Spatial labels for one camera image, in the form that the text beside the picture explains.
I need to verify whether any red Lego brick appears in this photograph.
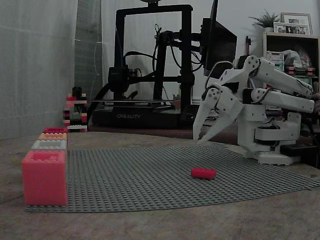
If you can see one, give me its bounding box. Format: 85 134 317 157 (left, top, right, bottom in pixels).
191 167 217 180

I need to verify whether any black Creality 3D printer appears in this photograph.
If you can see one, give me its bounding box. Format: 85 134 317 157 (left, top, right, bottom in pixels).
91 0 201 130

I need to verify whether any white sheer curtain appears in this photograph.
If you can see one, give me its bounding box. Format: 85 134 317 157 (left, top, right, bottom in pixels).
0 0 103 141

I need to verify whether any grey Lego baseplate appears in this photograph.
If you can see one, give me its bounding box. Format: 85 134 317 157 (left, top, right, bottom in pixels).
24 142 320 213

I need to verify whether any black computer monitor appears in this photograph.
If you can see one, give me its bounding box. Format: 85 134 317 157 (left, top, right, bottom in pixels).
199 0 238 77

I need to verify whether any grey lego box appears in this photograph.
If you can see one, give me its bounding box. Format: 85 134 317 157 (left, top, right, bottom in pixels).
31 139 68 152

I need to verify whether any small potted fern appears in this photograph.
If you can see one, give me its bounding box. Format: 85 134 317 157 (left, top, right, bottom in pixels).
248 9 281 33

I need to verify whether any Lego tower camera stand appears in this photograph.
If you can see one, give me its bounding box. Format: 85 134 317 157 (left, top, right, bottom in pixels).
62 86 88 133

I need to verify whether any crumpled plastic bag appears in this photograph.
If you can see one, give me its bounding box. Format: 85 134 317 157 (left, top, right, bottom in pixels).
282 49 312 68

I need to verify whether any wooden shelf unit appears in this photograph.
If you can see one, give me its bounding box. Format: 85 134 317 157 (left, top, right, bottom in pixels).
262 31 320 118

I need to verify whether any orange lego box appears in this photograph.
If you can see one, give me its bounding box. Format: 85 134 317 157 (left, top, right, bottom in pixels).
37 132 69 142

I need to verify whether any large white picture frame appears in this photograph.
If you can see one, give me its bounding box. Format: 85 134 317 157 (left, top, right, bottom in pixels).
279 12 313 36

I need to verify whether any small white picture frame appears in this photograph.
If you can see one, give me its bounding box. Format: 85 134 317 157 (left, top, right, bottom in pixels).
272 21 310 35

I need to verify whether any red lego box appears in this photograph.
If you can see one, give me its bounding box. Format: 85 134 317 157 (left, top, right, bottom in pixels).
42 126 69 134

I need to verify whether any pink lego box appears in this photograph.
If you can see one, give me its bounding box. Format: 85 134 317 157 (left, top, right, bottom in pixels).
21 150 68 206

